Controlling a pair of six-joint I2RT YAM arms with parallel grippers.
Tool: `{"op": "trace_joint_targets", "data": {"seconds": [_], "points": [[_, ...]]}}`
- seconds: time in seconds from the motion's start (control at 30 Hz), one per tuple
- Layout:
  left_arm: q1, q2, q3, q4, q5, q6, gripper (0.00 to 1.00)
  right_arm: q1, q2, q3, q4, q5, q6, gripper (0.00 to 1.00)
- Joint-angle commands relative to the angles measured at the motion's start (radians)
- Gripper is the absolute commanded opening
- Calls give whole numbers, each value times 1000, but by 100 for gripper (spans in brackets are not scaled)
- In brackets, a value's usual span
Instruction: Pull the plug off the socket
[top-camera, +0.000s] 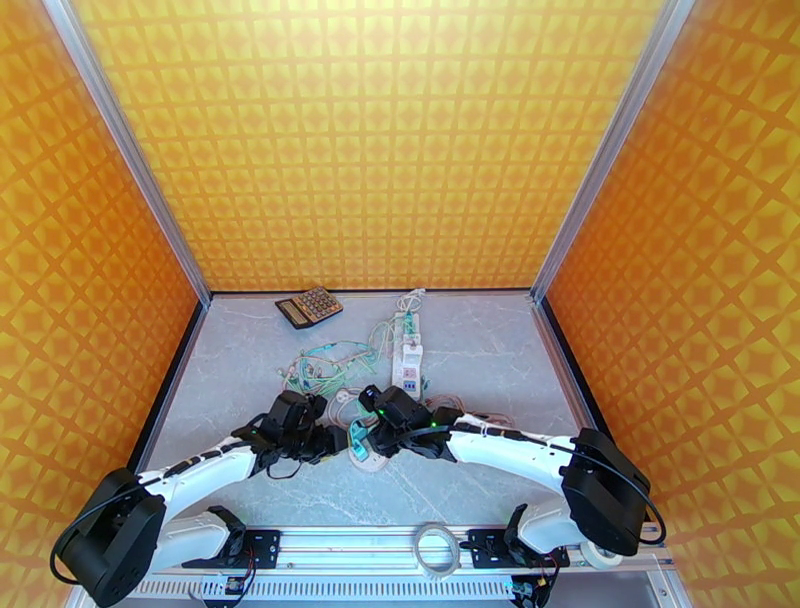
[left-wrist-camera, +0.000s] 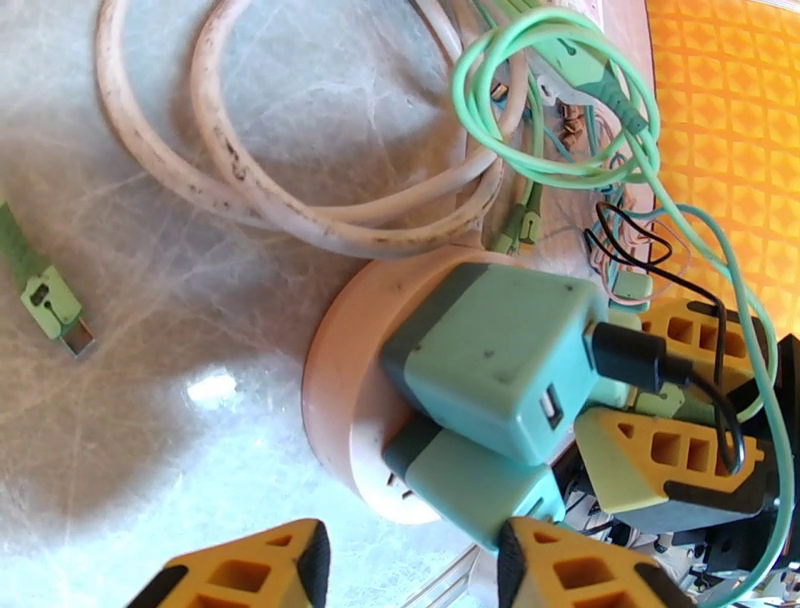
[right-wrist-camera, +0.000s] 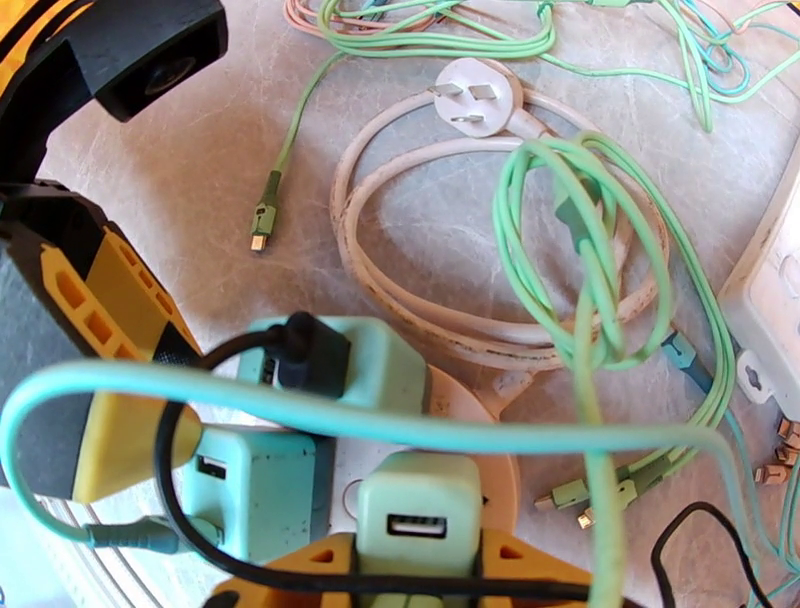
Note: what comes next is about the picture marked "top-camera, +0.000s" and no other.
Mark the round beige socket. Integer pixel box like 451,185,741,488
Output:
347,437,390,474

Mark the teal power plug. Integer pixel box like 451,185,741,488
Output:
348,417,374,458

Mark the long white power strip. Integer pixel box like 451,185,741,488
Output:
391,311,428,401

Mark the dark desk calculator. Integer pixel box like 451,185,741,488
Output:
274,286,345,331

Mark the slotted vent panel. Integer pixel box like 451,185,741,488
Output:
99,574,520,601

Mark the white tape roll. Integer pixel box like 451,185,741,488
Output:
579,540,625,571

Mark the coiled beige socket cord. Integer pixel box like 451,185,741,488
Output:
324,387,358,433

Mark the tangle of green cables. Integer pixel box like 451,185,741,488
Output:
277,346,376,401

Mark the aluminium front rail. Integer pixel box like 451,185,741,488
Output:
81,523,676,573

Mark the clear tape ring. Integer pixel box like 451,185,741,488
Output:
414,522,462,581

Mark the white power strip cord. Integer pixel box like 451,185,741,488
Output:
393,287,429,317

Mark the small wired controller board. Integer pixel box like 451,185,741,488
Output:
507,571,559,608
199,571,254,608

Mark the aluminium frame post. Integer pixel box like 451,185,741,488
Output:
531,0,696,304
40,0,213,309

